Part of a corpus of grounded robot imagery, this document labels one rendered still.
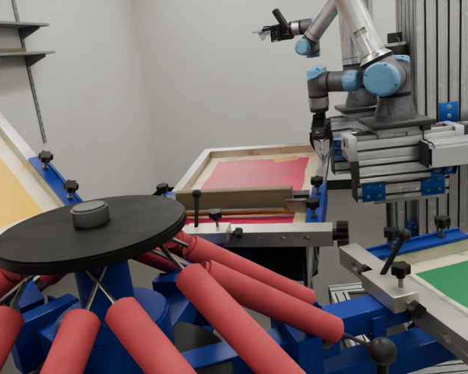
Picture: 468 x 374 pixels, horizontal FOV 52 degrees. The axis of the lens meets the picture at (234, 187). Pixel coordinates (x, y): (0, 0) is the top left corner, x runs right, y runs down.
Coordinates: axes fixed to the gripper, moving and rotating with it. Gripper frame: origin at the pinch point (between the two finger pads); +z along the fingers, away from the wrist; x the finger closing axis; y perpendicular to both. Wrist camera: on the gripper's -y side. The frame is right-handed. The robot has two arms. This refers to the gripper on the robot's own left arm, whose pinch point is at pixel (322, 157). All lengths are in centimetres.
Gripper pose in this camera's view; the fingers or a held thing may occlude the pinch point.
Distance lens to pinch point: 192.3
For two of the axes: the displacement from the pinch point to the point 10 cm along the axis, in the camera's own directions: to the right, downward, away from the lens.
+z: 1.5, 9.0, 4.0
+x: -9.6, 0.4, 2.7
